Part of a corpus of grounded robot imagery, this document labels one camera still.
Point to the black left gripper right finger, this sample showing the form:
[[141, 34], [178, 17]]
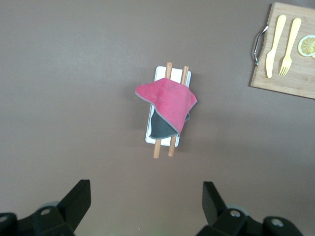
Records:
[[221, 221]]

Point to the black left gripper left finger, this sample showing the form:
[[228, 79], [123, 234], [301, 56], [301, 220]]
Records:
[[61, 216]]

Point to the pink and grey cloth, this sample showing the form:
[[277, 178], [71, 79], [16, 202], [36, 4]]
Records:
[[169, 98]]

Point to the brown wooden stick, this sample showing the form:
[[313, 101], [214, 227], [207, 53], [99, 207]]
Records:
[[157, 150], [171, 147]]

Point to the white rectangular tray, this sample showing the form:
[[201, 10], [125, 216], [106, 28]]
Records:
[[176, 73]]

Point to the yellow plastic knife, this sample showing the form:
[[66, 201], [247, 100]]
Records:
[[270, 59]]

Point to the yellow lemon slice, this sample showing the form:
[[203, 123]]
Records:
[[307, 45]]

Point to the yellow plastic fork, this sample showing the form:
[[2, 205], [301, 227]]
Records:
[[292, 37]]

